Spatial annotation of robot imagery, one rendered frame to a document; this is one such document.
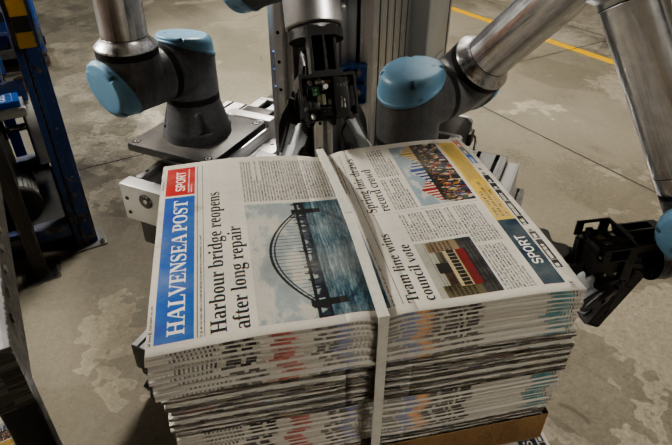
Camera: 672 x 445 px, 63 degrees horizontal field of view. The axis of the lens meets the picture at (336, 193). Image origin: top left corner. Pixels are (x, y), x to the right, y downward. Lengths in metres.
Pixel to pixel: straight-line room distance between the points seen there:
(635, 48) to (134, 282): 1.85
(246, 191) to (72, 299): 1.66
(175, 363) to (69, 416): 1.40
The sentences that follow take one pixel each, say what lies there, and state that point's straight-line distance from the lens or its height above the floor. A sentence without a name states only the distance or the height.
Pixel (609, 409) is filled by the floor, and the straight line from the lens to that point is 1.88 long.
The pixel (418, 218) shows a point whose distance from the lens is 0.56.
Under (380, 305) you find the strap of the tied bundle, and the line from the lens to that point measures 0.46.
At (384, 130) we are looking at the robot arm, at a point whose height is 0.94.
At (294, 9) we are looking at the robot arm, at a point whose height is 1.21.
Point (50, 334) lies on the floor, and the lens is 2.11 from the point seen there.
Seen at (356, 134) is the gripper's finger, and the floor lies 1.06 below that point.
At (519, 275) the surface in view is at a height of 1.06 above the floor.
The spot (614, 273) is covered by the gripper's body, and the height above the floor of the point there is 0.88.
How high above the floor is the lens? 1.38
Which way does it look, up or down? 33 degrees down
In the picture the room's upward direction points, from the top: straight up
